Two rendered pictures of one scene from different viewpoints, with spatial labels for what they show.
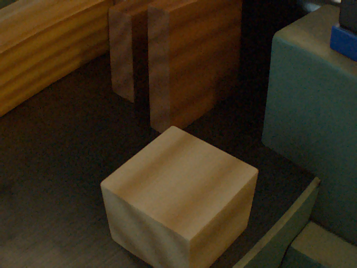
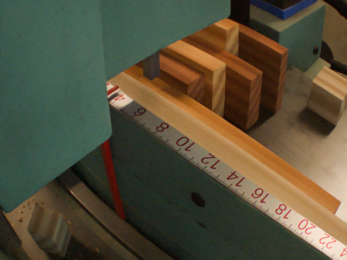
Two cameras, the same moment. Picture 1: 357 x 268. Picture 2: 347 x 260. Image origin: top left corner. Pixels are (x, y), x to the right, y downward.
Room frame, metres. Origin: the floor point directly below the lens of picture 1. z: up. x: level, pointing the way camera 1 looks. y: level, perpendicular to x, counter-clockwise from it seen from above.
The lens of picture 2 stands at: (0.24, 0.29, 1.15)
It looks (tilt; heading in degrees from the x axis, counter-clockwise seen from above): 45 degrees down; 273
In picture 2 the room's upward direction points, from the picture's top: 1 degrees counter-clockwise
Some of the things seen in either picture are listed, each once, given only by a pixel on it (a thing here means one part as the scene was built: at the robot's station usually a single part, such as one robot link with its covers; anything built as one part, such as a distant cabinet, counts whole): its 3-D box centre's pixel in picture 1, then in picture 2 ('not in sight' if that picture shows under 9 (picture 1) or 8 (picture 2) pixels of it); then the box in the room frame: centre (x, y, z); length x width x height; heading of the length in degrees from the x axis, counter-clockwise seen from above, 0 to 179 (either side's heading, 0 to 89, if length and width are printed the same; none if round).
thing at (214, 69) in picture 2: not in sight; (144, 53); (0.29, -0.03, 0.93); 0.17 x 0.02 x 0.06; 138
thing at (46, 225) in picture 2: not in sight; (49, 231); (0.38, 0.10, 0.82); 0.03 x 0.03 x 0.04; 81
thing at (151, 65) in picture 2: not in sight; (150, 49); (0.28, 0.03, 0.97); 0.01 x 0.01 x 0.05; 48
